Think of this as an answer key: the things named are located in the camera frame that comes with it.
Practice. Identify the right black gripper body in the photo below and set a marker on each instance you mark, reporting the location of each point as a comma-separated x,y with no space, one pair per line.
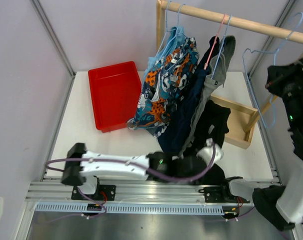
289,83

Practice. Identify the black shorts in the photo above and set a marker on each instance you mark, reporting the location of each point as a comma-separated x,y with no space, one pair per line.
212,124

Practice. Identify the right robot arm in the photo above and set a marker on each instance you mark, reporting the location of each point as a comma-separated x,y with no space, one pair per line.
282,206

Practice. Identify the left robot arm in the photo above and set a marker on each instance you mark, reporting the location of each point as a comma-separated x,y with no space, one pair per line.
84,169

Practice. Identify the grey shorts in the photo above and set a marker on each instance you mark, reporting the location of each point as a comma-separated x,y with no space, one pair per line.
210,73

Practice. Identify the pink hanger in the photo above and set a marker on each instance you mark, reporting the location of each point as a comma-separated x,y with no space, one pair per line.
214,42

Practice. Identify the blue hanger of grey shorts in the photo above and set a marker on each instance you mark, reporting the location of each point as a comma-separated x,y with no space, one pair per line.
221,47

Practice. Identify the light blue shorts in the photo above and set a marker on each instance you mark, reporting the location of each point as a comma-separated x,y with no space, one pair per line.
152,61

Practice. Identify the blue hanger of patterned shorts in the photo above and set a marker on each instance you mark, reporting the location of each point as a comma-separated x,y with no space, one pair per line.
179,22

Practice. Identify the colourful patterned shorts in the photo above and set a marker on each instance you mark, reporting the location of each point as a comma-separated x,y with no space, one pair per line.
162,88

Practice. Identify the navy blue shorts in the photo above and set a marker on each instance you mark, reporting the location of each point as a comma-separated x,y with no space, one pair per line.
179,128

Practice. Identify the wooden clothes rack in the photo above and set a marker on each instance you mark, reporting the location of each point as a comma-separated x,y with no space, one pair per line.
242,119

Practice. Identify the red plastic bin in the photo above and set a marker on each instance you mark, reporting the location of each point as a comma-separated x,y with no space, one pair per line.
115,91

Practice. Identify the right aluminium corner post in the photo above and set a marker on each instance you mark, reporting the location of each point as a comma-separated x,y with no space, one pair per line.
267,46

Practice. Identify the aluminium corner post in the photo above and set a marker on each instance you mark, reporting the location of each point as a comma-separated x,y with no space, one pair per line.
44,19
267,46

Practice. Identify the aluminium mounting rail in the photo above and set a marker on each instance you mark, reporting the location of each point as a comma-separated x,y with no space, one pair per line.
127,191

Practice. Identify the left aluminium corner post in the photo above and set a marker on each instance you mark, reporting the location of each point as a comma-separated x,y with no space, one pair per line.
44,19

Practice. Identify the perforated cable duct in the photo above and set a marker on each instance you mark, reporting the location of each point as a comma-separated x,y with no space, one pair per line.
126,208

